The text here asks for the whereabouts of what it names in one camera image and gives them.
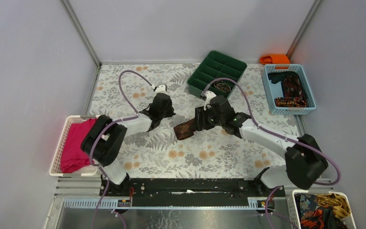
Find orange cloth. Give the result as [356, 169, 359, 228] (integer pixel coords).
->
[259, 54, 291, 65]

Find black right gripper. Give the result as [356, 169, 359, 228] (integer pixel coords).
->
[191, 105, 224, 132]

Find magenta cloth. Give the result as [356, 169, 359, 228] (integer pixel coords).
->
[60, 118, 97, 173]

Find light blue perforated basket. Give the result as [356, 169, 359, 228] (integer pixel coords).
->
[262, 64, 317, 115]

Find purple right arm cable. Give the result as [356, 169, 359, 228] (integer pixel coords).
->
[201, 77, 342, 229]

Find ties in blue basket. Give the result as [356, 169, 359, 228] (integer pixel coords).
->
[267, 71, 307, 107]

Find rolled patterned tie in tray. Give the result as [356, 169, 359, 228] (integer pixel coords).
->
[213, 81, 234, 94]

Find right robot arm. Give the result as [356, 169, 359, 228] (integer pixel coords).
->
[193, 96, 328, 197]

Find colourful ties in white basket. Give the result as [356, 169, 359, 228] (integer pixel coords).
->
[295, 193, 351, 229]

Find green compartment organizer tray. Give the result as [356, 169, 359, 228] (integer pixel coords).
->
[187, 50, 247, 97]

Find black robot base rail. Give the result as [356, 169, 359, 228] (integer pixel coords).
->
[99, 178, 285, 207]

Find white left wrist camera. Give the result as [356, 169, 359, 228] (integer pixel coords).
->
[153, 84, 168, 94]

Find white basket bottom right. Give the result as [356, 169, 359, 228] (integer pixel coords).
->
[286, 189, 356, 229]

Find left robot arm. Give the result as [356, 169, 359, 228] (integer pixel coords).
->
[81, 93, 175, 196]

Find brown red floral tie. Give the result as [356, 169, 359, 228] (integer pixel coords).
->
[173, 118, 201, 140]

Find white perforated basket left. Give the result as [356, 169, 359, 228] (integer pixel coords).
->
[49, 115, 99, 177]

